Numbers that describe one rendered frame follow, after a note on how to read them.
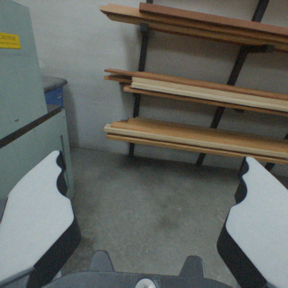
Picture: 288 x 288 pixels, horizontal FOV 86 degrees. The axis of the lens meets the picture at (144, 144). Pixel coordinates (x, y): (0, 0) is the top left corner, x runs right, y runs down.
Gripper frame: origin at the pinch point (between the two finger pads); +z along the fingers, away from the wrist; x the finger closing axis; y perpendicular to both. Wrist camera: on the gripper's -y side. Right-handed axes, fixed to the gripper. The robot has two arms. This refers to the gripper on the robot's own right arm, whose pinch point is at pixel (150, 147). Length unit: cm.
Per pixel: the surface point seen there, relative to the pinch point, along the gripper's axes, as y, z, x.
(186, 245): 129, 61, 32
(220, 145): 73, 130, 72
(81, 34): -25, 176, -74
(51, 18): -38, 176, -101
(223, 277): 132, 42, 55
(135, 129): 58, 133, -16
